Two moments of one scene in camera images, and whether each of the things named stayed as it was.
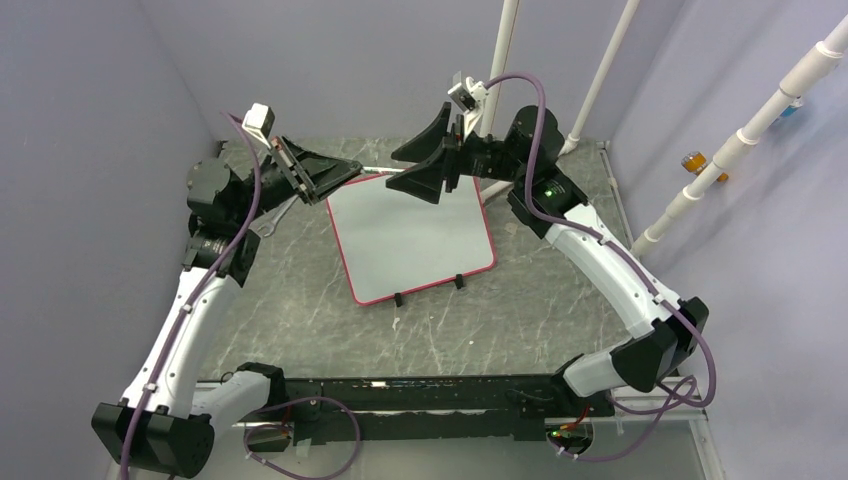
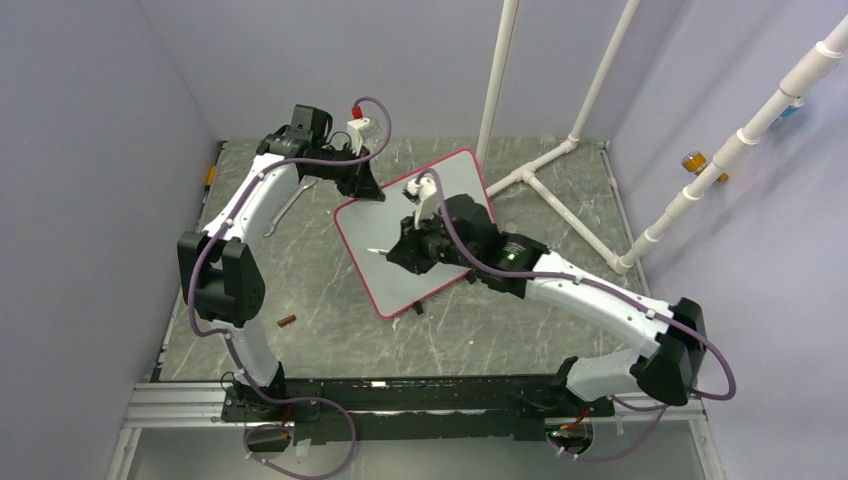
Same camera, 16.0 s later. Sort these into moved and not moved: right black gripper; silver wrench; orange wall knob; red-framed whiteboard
Moved: right black gripper; red-framed whiteboard
Not moved: orange wall knob; silver wrench
